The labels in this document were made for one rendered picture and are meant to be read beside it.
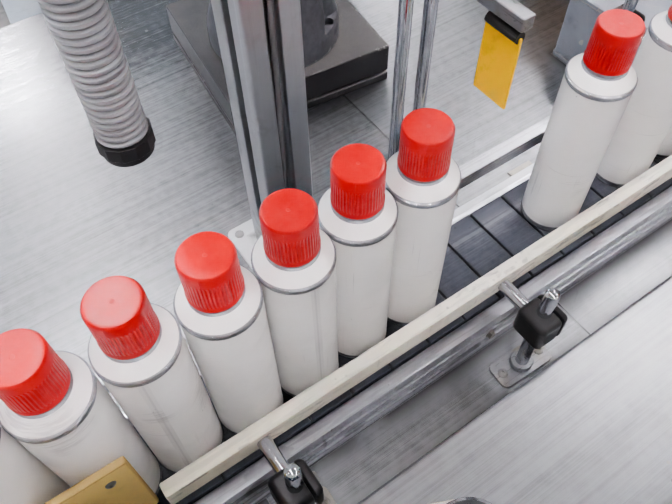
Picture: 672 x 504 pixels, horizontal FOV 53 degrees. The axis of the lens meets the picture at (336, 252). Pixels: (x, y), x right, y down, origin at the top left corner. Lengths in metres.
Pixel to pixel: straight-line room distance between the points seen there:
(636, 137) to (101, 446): 0.49
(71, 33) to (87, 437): 0.21
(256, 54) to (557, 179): 0.27
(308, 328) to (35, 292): 0.34
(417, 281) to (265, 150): 0.15
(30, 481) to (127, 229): 0.34
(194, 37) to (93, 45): 0.47
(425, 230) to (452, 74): 0.42
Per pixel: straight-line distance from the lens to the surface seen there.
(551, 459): 0.54
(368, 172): 0.39
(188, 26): 0.86
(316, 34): 0.77
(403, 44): 0.48
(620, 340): 0.60
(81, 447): 0.41
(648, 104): 0.63
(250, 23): 0.46
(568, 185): 0.60
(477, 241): 0.62
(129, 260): 0.70
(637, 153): 0.67
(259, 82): 0.49
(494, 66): 0.46
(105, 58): 0.38
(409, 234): 0.46
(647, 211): 0.70
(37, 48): 0.97
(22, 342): 0.36
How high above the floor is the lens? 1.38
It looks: 55 degrees down
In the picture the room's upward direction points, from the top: 1 degrees counter-clockwise
